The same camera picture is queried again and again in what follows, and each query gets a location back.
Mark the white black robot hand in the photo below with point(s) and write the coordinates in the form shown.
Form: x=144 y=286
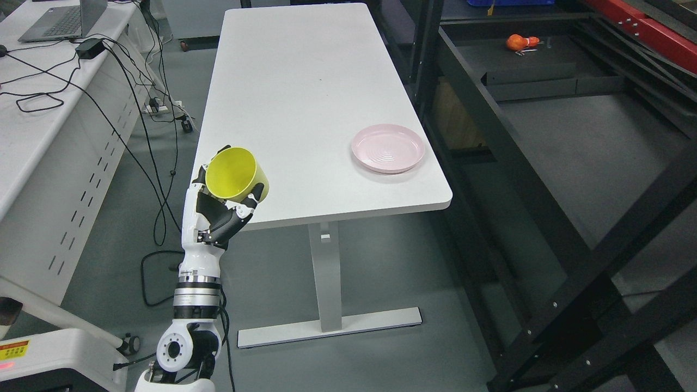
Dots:
x=208 y=224

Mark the yellow plastic cup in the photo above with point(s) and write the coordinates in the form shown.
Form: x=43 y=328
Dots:
x=232 y=174

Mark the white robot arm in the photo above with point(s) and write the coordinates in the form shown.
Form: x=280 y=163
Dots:
x=186 y=354

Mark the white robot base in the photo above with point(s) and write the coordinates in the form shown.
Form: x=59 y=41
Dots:
x=78 y=356

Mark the orange toy on shelf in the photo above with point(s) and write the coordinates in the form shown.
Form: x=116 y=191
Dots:
x=516 y=42

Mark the black metal shelf rack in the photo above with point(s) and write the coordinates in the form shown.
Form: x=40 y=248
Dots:
x=573 y=171

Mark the white power strip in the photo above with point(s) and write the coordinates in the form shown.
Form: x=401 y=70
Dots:
x=176 y=109

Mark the white standing desk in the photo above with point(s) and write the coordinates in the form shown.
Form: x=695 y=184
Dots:
x=294 y=85

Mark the white side desk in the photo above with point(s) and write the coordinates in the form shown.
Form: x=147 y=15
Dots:
x=64 y=125

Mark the pink plastic plate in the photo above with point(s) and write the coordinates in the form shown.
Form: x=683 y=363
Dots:
x=388 y=148

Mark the black power adapter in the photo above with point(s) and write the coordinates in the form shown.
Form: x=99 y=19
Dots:
x=90 y=48

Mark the grey laptop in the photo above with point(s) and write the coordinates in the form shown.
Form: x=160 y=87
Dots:
x=60 y=23

